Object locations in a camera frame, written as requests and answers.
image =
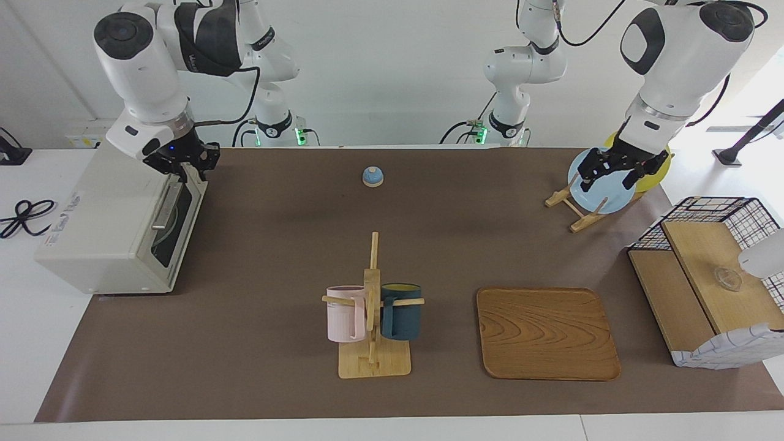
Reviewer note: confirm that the pink mug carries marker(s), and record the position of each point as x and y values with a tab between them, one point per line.
343	315

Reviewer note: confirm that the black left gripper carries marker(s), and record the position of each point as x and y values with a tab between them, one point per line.
621	159

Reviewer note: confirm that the white wall socket strip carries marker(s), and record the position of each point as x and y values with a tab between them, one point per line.
82	141

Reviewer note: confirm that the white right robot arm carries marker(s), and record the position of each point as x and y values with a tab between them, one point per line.
141	67

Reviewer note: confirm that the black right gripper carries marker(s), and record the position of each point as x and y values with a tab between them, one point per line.
184	150

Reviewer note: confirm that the yellow plate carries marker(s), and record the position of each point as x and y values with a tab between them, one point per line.
650	182

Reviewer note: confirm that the wooden serving tray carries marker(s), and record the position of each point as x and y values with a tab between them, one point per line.
545	334

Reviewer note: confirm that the blue call bell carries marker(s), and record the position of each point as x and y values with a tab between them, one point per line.
372	177

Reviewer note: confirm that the glass oven door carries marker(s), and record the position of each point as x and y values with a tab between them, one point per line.
187	205

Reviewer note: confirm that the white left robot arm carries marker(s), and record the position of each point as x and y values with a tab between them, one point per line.
680	55

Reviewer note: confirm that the wooden plate rack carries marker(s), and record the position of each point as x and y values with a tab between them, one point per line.
579	220

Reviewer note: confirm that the white rounded device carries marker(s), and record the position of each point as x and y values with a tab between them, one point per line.
765	257

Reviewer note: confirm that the black stand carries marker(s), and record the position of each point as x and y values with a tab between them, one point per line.
732	156

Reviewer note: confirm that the white toaster oven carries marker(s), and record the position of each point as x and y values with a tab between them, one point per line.
104	214

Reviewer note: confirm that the black desk clamp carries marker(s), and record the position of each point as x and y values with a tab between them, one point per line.
12	156

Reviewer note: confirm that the white checked cloth liner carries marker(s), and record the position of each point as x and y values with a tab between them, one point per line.
723	355

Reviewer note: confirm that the small clear glass dish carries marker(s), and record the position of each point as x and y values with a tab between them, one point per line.
727	278

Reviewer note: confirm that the dark teal mug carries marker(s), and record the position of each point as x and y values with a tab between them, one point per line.
404	315

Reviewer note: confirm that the brown table mat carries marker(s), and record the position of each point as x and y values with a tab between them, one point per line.
429	245

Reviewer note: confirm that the wooden mug rack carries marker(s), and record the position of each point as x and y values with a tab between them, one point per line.
373	364

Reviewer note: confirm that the light blue plate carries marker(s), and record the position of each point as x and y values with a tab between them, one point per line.
606	199

